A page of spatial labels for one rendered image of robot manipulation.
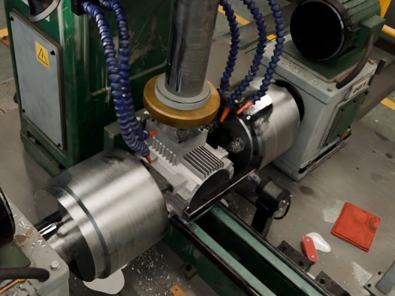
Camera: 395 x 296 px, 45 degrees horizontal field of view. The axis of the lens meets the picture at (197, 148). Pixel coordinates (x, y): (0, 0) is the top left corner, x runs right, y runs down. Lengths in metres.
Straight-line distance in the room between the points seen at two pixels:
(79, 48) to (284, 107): 0.57
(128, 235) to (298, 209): 0.69
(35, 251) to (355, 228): 0.99
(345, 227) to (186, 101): 0.72
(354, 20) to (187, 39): 0.62
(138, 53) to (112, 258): 0.52
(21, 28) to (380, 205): 1.20
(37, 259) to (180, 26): 0.52
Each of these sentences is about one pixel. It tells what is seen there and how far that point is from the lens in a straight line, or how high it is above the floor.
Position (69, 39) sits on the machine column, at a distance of 1.09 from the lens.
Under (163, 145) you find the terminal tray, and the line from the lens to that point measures 1.18.
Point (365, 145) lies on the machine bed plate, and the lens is 1.89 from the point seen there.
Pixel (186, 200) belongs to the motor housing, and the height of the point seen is 1.04.
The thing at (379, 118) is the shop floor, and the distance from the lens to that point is 3.54.
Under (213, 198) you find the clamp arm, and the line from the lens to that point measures 1.19.
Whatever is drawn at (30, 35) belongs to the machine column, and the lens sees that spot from 1.23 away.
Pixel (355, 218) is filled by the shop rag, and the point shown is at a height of 0.81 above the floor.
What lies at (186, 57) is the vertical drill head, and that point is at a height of 1.37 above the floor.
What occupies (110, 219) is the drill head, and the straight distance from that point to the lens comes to 0.99.
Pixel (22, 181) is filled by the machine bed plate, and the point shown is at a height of 0.80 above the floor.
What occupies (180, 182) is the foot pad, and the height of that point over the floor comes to 1.08.
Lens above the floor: 1.92
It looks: 43 degrees down
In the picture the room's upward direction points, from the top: 11 degrees clockwise
